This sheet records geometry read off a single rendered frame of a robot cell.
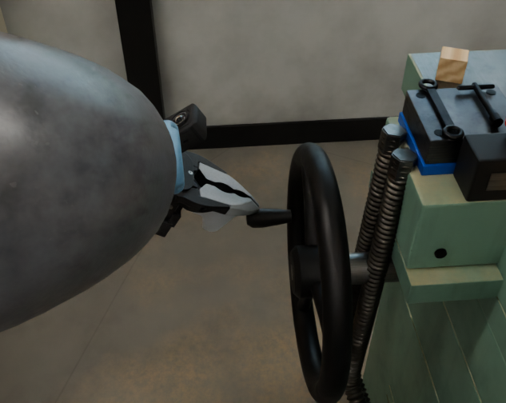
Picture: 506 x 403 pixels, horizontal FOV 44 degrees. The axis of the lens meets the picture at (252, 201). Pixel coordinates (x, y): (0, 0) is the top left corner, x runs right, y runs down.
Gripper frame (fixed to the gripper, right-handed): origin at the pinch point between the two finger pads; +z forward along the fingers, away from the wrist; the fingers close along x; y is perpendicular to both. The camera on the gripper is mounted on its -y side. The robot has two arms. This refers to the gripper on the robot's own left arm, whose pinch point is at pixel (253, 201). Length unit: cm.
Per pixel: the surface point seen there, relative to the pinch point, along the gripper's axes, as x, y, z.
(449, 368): 16.0, 1.7, 28.1
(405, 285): 18.0, -10.6, 10.1
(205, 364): -29, 75, 33
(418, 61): -17.2, -19.5, 16.9
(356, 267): 12.6, -6.1, 8.7
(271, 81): -116, 41, 42
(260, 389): -21, 69, 44
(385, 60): -116, 18, 70
